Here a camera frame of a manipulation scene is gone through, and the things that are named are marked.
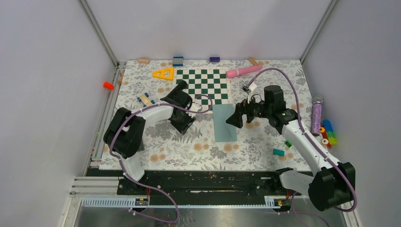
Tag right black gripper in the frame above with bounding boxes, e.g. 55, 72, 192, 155
226, 92, 272, 128

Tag grey-blue envelope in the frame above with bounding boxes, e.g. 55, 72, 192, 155
212, 104, 237, 142

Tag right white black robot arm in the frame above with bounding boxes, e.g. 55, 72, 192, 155
226, 85, 357, 211

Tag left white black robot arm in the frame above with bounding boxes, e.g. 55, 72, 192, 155
103, 91, 196, 194

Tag black silver microphone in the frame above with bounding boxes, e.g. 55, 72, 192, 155
168, 80, 187, 98

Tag wooden toy car blue wheels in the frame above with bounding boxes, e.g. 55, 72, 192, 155
137, 93, 156, 107

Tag green white chessboard mat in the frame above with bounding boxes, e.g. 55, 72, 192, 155
174, 68, 232, 108

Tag pink toy microphone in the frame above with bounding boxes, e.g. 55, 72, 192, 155
226, 65, 263, 79

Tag yellow triangle toy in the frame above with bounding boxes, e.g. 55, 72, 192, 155
152, 68, 174, 81

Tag teal small block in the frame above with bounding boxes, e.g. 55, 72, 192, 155
273, 148, 285, 157

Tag floral patterned table mat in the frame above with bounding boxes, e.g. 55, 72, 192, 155
115, 60, 312, 171

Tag blue grey lego brick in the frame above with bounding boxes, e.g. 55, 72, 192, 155
172, 56, 184, 67

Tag right wooden cylinder peg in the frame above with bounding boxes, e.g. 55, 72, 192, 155
248, 57, 259, 66

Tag wooden cylinder peg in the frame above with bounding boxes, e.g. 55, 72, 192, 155
248, 57, 259, 66
137, 58, 150, 64

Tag purple lego brick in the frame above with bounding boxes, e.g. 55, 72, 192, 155
209, 57, 220, 62

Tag left wooden cylinder peg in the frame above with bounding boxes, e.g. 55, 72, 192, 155
137, 58, 150, 64

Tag purple glitter microphone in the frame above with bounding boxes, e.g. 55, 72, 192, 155
310, 96, 323, 136

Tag orange red small cylinder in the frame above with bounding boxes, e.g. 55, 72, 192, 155
103, 82, 114, 90

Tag colourful block toy pile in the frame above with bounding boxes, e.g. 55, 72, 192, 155
320, 120, 338, 148

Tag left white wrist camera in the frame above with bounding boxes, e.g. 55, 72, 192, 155
189, 103, 202, 112

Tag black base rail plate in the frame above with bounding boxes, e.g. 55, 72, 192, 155
86, 168, 294, 206

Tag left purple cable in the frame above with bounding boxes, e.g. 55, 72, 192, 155
109, 94, 214, 224

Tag purple cable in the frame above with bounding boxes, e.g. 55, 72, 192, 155
247, 67, 358, 227
109, 94, 214, 224

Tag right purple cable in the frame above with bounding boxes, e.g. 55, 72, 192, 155
247, 67, 358, 227

